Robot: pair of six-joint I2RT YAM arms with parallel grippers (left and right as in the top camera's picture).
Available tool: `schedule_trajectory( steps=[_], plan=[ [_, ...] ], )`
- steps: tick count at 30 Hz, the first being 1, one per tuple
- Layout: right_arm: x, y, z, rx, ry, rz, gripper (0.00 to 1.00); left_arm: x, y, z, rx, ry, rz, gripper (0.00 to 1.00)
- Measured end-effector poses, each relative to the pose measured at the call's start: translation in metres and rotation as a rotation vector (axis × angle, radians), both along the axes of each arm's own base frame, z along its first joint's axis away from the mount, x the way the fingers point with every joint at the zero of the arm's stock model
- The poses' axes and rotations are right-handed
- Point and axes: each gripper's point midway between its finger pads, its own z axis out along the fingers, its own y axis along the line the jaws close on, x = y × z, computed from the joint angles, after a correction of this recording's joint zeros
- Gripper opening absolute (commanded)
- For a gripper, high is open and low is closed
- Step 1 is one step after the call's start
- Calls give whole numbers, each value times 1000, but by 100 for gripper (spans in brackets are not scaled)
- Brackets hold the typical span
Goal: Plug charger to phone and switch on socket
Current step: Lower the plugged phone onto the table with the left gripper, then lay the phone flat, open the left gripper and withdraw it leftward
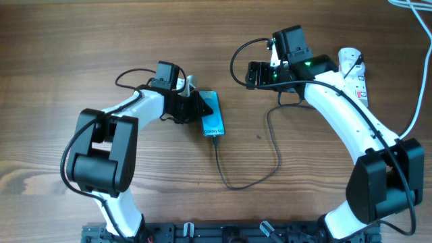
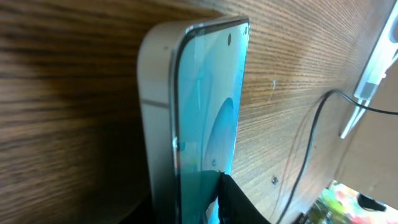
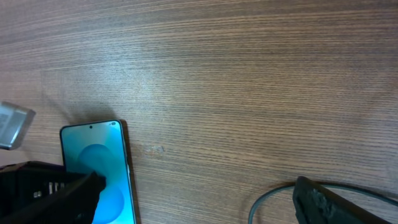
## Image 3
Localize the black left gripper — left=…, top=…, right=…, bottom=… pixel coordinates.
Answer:
left=1, top=161, right=84, bottom=218

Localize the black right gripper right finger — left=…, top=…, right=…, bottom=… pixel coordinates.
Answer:
left=293, top=176, right=392, bottom=224

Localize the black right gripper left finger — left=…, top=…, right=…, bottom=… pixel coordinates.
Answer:
left=1, top=172, right=106, bottom=224

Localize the black USB charging cable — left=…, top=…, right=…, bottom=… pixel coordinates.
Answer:
left=248, top=182, right=398, bottom=224

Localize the Galaxy smartphone blue screen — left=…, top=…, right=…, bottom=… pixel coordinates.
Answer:
left=60, top=120, right=137, bottom=224

